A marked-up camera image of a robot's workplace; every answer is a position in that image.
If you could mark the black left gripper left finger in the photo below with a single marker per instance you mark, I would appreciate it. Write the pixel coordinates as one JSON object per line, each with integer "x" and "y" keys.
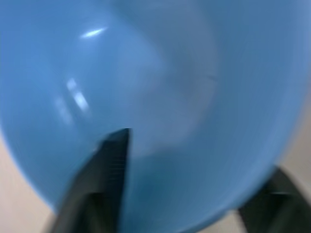
{"x": 102, "y": 184}

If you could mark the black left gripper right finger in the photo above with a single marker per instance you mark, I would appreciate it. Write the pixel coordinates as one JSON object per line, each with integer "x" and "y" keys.
{"x": 274, "y": 211}

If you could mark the blue plastic bowl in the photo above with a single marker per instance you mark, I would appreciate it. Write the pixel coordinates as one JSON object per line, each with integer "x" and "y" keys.
{"x": 170, "y": 85}

